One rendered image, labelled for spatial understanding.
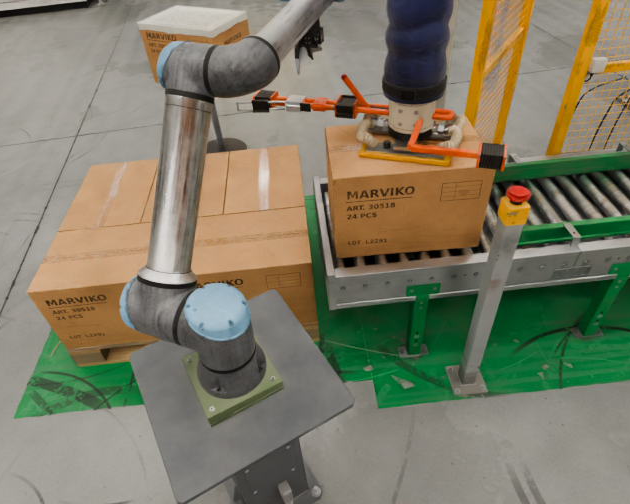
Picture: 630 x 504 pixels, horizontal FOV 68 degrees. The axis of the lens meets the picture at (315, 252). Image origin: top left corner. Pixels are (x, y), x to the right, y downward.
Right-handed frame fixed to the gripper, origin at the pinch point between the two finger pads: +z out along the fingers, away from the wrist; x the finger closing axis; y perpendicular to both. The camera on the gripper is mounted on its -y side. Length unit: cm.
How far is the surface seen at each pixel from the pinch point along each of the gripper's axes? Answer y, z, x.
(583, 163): 116, 61, 60
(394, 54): 35.6, -9.3, -6.4
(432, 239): 57, 61, -14
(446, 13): 51, -21, -3
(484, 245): 78, 67, -5
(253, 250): -16, 68, -35
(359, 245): 29, 61, -26
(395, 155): 39.2, 25.1, -12.5
